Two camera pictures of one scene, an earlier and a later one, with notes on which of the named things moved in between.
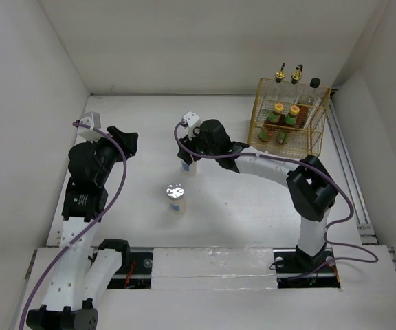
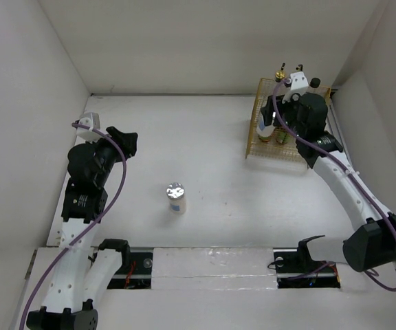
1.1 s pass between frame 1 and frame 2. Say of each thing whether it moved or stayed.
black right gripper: moved
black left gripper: stayed
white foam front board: stayed
